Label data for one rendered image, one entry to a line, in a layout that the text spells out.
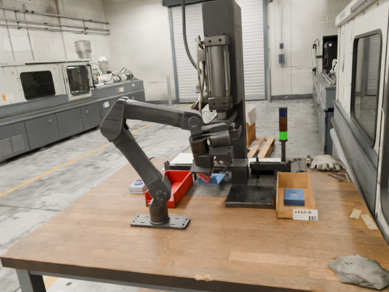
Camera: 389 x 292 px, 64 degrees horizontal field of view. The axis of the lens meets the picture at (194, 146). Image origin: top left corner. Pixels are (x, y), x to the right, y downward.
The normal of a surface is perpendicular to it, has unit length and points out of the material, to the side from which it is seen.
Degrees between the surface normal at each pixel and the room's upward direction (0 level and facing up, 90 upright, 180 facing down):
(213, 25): 90
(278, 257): 0
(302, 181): 90
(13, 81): 90
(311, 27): 90
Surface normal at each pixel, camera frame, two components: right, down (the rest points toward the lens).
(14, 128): 0.95, 0.00
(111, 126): 0.04, 0.25
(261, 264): -0.08, -0.96
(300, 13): -0.32, 0.27
